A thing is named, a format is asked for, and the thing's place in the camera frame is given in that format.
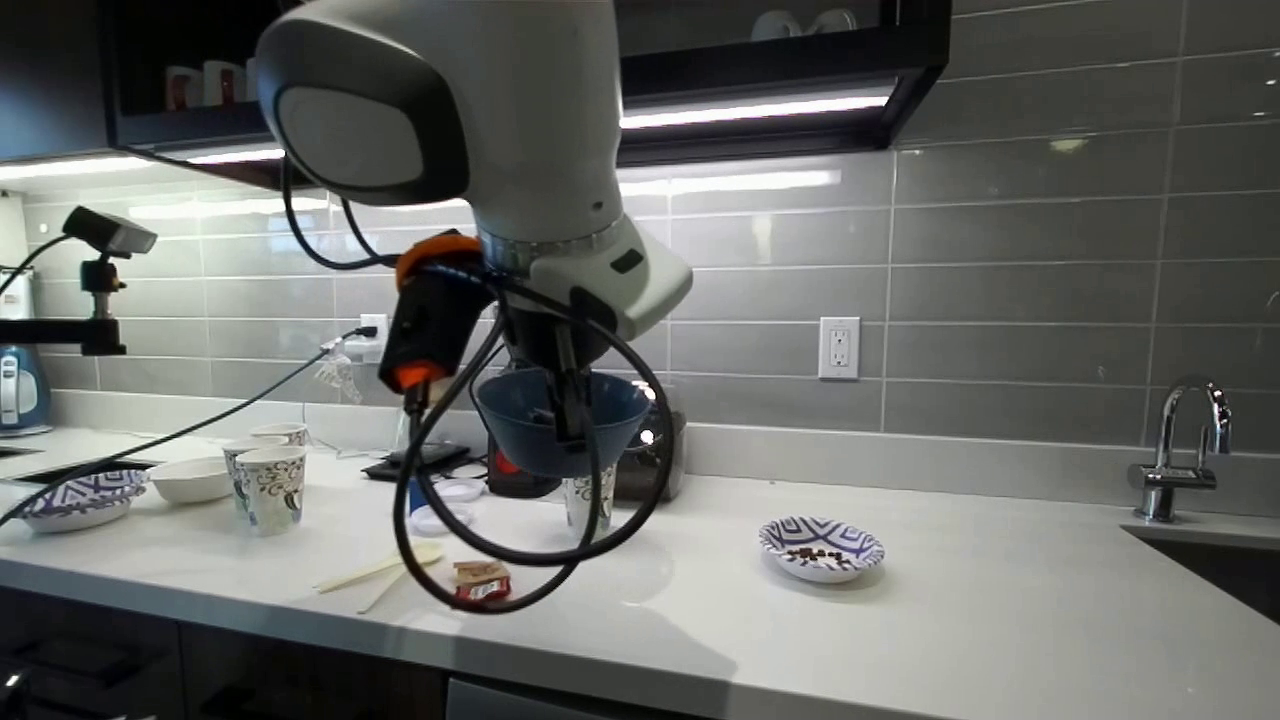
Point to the blue electric kettle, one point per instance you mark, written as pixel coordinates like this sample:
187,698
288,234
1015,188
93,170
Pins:
17,385

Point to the small blue container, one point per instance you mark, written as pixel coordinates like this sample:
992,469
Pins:
416,497

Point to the dark cabinet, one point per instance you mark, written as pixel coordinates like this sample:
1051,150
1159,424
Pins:
774,60
264,675

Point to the under cabinet light strip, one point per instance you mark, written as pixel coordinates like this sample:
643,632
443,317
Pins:
753,111

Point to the red ketchup packet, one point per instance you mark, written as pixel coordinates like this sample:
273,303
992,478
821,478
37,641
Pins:
481,591

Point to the dark lower cabinet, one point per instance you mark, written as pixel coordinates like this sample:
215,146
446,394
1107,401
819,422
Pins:
264,675

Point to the cream plastic spoon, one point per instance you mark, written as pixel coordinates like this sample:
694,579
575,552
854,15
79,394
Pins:
386,584

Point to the chrome dome appliance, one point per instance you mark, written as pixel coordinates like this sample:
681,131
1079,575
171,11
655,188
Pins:
667,447

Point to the dark upper cabinet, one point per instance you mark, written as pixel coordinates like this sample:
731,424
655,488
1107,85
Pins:
774,60

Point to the white mug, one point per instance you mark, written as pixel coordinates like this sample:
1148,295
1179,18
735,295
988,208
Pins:
225,81
180,85

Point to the black camera on mount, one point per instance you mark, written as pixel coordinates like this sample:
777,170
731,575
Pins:
105,230

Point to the chrome faucet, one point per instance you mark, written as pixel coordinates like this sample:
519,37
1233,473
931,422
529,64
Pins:
1182,454

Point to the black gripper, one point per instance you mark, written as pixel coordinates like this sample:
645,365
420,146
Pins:
552,335

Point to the white cup behind glass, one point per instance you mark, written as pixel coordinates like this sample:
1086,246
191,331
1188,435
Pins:
837,22
777,22

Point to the brown sauce packet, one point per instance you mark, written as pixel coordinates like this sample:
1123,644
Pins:
481,568

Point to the white bowl with blue pattern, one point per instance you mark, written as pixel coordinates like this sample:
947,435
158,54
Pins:
821,544
79,501

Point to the plain white bowl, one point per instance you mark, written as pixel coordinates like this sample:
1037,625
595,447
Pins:
191,481

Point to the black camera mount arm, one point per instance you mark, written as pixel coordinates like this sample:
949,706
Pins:
61,335

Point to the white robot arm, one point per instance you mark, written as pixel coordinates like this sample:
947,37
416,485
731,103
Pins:
534,107

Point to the white wall outlet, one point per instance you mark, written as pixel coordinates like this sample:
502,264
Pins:
837,347

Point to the steel sink basin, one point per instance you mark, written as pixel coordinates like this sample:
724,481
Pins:
1233,566

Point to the plain white cup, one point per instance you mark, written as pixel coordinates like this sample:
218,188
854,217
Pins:
279,436

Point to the black orange wrist camera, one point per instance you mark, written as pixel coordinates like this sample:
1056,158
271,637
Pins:
434,313

